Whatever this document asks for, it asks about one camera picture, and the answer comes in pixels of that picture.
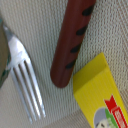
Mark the grey teal gripper finger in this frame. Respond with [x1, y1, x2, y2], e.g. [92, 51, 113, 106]
[0, 18, 9, 88]

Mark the brown toy sausage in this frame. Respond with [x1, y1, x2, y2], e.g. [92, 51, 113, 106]
[50, 0, 96, 88]

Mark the yellow butter box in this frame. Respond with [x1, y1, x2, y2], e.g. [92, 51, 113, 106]
[73, 53, 128, 128]

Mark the woven beige placemat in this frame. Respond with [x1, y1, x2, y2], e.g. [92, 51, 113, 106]
[0, 0, 128, 128]

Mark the fork with orange handle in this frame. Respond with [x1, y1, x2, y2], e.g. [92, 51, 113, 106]
[3, 26, 46, 122]

